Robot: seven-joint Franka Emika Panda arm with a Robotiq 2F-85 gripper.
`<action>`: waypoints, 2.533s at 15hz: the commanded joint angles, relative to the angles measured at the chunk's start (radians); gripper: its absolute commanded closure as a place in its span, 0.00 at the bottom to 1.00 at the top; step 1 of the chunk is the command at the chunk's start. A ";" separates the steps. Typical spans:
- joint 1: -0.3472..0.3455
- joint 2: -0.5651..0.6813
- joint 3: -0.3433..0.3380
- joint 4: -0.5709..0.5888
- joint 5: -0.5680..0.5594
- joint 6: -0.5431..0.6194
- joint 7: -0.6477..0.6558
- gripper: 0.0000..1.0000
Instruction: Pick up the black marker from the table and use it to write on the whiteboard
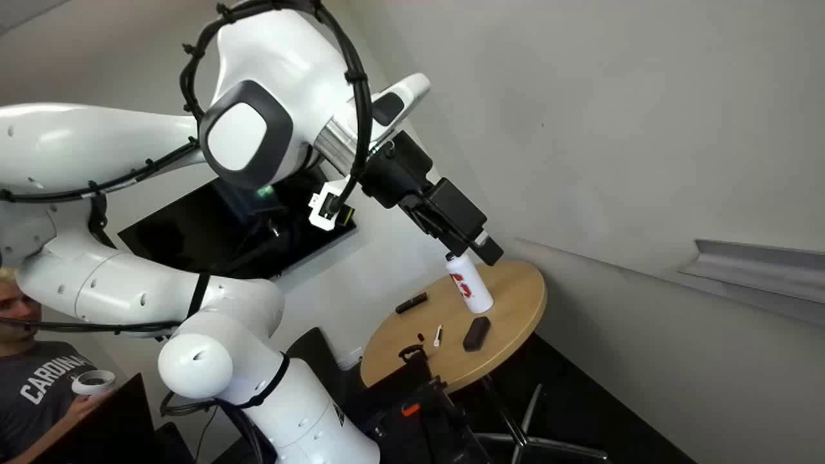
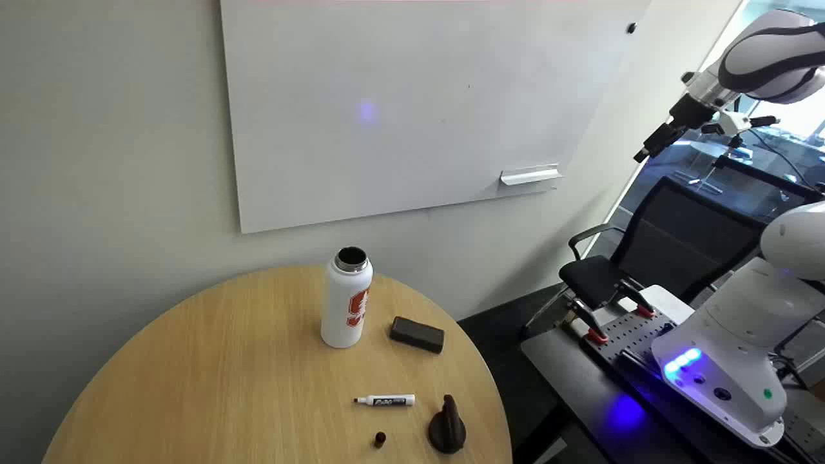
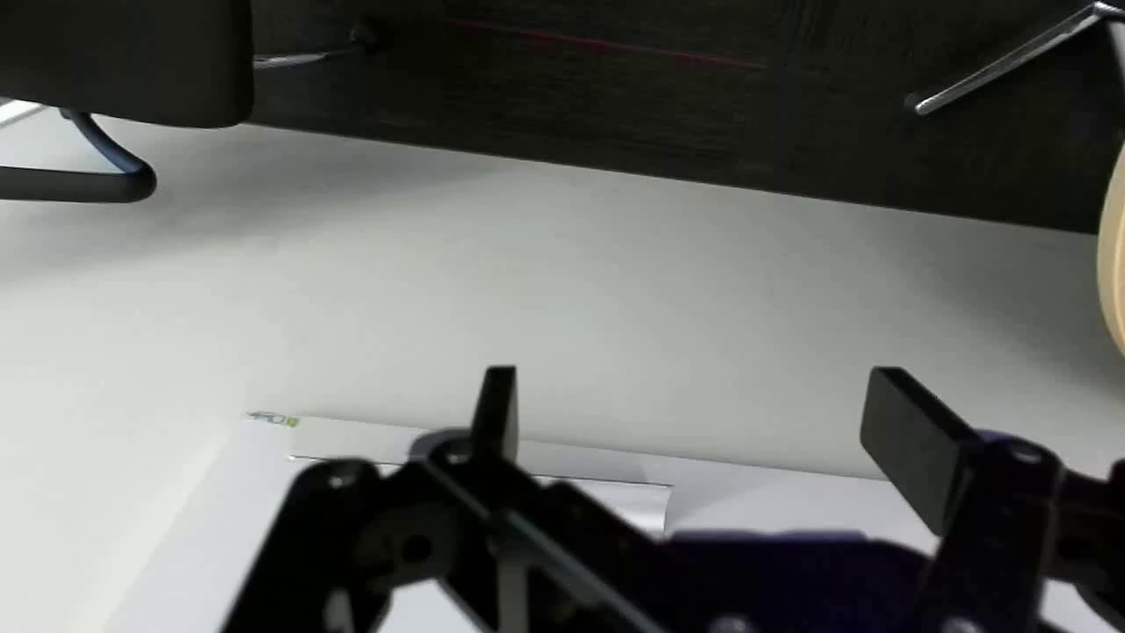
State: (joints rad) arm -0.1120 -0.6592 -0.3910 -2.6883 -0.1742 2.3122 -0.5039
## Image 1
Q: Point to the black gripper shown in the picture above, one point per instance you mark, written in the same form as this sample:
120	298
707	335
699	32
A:
447	215

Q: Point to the white black-label whiteboard marker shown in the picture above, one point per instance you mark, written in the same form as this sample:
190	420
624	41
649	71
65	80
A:
438	335

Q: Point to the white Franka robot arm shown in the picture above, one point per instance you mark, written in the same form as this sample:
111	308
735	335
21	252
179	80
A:
285	68

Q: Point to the small black marker cap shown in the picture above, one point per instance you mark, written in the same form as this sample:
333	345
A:
420	335

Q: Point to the white whiteboard tray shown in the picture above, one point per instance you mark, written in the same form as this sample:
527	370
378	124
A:
756	265

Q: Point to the white bottle with red logo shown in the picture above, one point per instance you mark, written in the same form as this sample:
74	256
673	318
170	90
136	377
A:
471	285

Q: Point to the flat black rectangular object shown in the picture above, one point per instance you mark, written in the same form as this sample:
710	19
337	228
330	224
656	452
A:
411	301

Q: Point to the black bag with orange patch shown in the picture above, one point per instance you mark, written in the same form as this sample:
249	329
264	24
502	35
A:
428	429

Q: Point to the metal table star base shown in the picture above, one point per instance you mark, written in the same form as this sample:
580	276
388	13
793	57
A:
524	443

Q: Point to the small white cup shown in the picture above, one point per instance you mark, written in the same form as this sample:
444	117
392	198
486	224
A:
93	383

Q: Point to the black laptop lid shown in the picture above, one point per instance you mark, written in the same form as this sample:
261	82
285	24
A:
103	429

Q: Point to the seated person in grey shirt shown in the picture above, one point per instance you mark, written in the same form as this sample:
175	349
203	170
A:
35	396

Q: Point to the white wall whiteboard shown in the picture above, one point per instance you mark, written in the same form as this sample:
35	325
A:
646	129

